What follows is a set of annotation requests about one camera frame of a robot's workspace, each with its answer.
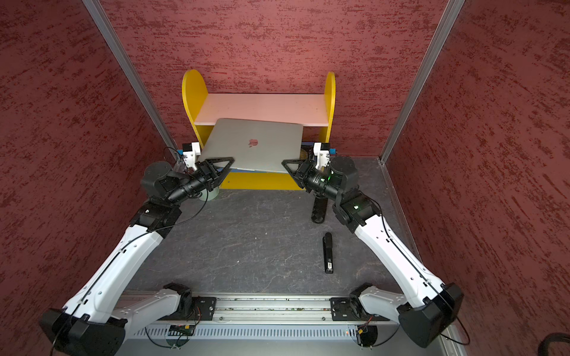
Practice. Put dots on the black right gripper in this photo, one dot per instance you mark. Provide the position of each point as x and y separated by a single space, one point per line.
303 170

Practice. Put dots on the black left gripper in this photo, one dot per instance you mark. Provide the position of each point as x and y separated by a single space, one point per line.
209 172

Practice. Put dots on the silver laptop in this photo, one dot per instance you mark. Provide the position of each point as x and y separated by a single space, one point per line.
254 145

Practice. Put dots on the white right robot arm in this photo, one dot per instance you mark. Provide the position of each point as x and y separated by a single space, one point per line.
426 306

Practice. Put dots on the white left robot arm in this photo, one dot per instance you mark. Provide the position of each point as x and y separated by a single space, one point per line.
90 322

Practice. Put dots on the green pencil cup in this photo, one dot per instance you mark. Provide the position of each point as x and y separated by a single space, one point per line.
210 193

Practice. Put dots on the yellow wooden bookshelf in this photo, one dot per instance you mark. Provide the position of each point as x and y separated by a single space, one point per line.
314 112

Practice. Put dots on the black stapler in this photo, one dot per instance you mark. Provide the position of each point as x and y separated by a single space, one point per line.
327 250

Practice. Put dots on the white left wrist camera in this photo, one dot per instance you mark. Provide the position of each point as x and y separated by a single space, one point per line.
190 153

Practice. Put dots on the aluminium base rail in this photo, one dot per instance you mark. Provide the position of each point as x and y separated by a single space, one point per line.
276 309

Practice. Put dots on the aluminium corner post left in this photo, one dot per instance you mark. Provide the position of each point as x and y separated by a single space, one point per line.
103 24

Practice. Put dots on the aluminium corner post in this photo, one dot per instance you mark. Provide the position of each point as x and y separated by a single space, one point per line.
103 24
443 29

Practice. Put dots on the aluminium corner post right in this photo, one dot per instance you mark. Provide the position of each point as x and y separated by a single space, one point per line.
443 29

